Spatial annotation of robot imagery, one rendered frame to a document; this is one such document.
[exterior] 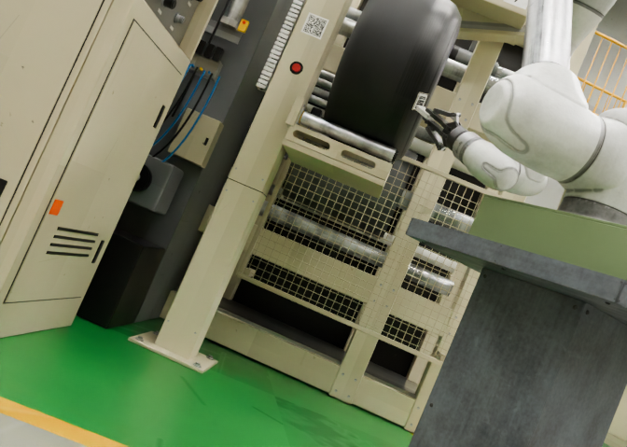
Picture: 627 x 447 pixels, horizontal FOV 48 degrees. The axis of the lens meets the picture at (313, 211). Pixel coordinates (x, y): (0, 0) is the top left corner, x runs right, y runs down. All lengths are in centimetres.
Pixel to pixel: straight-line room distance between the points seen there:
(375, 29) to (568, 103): 95
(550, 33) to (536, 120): 28
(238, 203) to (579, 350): 135
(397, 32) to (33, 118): 112
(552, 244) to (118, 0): 113
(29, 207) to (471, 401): 107
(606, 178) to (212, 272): 137
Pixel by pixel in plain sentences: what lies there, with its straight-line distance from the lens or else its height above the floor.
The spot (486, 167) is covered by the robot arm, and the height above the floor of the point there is 90.
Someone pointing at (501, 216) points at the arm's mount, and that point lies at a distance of 150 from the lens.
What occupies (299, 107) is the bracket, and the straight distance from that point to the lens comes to 232.
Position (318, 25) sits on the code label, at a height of 123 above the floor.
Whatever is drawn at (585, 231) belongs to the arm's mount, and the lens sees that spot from 139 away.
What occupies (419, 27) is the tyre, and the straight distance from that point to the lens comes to 231.
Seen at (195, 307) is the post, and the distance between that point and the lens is 243.
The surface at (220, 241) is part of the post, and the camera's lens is 241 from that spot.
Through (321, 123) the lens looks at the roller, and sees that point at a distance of 234.
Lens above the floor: 48
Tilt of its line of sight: 3 degrees up
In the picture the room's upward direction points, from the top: 23 degrees clockwise
